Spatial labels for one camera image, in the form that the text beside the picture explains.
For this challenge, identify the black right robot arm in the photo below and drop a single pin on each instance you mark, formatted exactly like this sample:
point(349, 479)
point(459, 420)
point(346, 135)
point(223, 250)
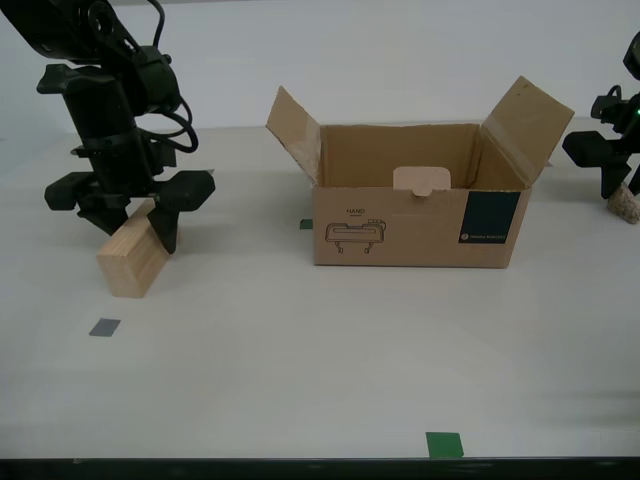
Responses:
point(634, 55)

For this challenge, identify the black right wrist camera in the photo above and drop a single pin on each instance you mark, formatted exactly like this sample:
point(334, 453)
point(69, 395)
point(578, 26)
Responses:
point(607, 105)

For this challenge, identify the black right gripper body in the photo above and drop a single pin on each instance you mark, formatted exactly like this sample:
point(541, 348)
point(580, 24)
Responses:
point(635, 145)

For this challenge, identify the speckled granite rock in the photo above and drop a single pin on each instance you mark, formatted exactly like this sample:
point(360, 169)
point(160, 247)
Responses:
point(625, 207)

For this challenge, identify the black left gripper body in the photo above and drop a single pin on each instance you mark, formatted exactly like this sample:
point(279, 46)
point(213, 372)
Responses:
point(110, 135)

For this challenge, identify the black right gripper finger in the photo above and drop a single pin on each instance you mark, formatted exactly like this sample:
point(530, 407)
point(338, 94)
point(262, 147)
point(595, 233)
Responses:
point(612, 160)

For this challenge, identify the cardboard box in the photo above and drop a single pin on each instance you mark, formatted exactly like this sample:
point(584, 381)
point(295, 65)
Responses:
point(400, 235)

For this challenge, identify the green tape piece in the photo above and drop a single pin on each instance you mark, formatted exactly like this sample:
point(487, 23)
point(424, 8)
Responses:
point(305, 224)
point(444, 445)

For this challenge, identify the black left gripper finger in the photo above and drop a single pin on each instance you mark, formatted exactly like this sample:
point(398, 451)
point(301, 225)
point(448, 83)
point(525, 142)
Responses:
point(180, 192)
point(95, 202)

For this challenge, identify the light wooden block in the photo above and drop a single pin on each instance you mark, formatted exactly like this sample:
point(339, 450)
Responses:
point(130, 265)

